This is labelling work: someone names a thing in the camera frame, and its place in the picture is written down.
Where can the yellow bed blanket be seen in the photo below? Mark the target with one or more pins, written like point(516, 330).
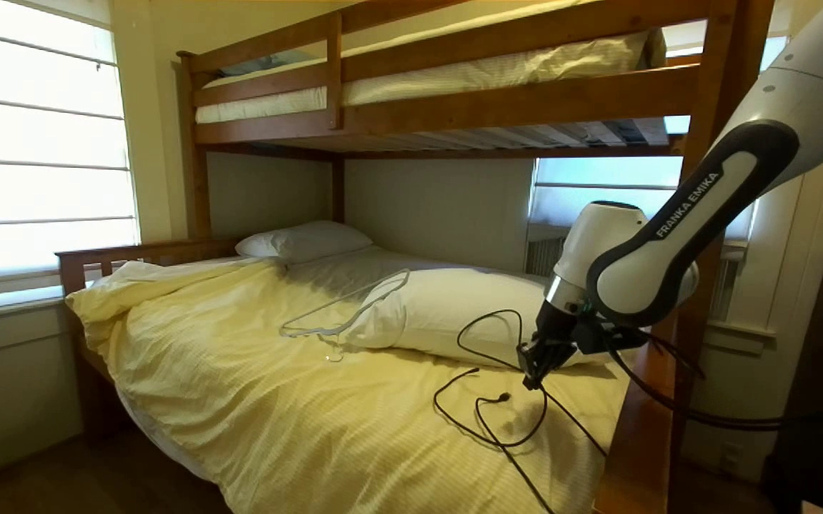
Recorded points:
point(196, 349)

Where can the white back pillow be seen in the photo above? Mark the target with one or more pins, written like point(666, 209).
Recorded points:
point(303, 242)

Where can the wooden bunk bed frame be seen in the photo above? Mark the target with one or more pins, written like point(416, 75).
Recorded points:
point(281, 478)

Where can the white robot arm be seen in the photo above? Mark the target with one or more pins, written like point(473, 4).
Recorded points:
point(620, 271)

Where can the white window blind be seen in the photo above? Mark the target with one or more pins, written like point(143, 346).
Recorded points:
point(63, 158)

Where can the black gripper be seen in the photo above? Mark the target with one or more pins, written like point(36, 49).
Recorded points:
point(564, 338)

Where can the upper bunk mattress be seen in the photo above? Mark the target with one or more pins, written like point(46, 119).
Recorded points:
point(593, 58)

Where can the large white front pillow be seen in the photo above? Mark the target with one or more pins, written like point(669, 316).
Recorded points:
point(447, 313)

